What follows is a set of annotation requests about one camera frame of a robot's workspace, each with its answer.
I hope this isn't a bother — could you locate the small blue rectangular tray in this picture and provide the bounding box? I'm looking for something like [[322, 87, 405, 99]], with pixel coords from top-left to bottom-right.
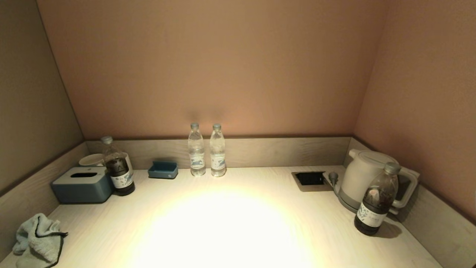
[[148, 161, 179, 180]]

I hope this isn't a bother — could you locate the clear water bottle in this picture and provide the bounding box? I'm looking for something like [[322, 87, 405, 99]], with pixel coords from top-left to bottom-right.
[[210, 124, 227, 177], [188, 123, 206, 177]]

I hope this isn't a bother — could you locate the dark drink plastic bottle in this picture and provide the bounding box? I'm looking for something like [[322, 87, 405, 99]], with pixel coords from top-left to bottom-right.
[[101, 136, 136, 197], [354, 162, 401, 236]]

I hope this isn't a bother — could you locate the blue-grey tissue box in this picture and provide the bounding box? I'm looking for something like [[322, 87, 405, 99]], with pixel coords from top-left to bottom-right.
[[51, 166, 114, 204]]

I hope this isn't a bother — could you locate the grey kettle base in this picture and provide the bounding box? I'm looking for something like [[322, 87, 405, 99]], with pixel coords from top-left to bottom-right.
[[337, 186, 400, 216]]

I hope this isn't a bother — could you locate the long wooden backsplash panel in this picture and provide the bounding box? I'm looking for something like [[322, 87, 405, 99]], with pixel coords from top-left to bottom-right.
[[86, 137, 352, 170]]

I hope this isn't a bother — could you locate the white electric kettle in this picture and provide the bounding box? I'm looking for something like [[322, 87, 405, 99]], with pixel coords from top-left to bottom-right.
[[339, 149, 420, 209]]

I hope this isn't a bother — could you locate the light blue microfiber cloth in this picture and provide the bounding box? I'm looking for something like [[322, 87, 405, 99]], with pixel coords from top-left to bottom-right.
[[12, 213, 68, 268]]

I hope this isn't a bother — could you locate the recessed table socket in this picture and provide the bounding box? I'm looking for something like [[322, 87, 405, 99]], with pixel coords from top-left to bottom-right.
[[291, 171, 333, 192]]

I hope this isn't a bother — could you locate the white ceramic cup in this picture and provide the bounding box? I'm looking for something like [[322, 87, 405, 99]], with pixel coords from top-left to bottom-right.
[[79, 153, 133, 172]]

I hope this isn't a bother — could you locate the wooden side rim panel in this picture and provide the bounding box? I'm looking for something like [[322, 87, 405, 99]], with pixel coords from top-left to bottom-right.
[[0, 141, 90, 261], [344, 137, 476, 268]]

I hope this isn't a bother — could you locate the grey kettle power plug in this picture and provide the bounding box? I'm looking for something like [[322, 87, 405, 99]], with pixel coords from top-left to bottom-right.
[[324, 171, 341, 196]]

